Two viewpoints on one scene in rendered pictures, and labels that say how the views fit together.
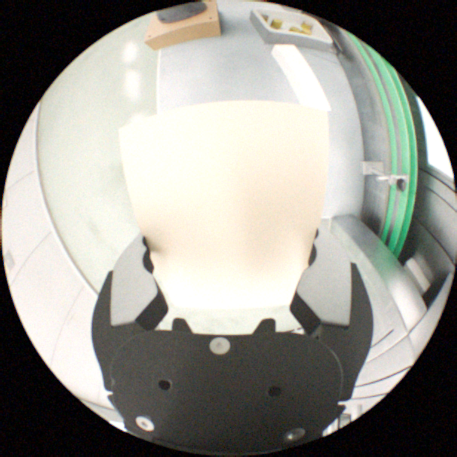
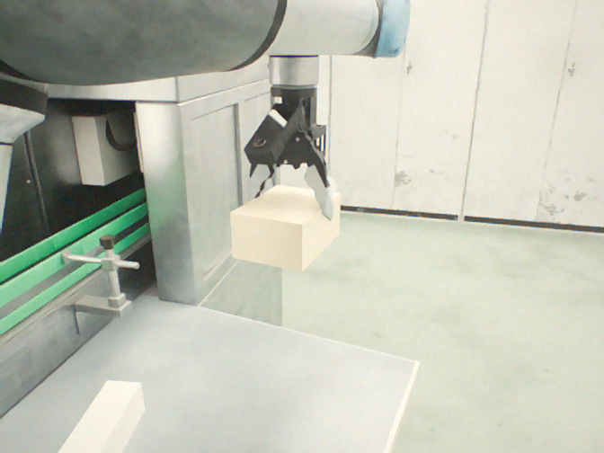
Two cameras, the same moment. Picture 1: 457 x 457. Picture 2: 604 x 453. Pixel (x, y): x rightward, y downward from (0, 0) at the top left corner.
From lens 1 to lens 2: 0.72 m
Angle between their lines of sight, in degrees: 44
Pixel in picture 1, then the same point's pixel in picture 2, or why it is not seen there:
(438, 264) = (48, 129)
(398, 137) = (24, 297)
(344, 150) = (117, 359)
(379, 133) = (41, 331)
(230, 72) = not seen: outside the picture
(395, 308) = (184, 142)
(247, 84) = not seen: outside the picture
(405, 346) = (182, 89)
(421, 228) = (45, 201)
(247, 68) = not seen: outside the picture
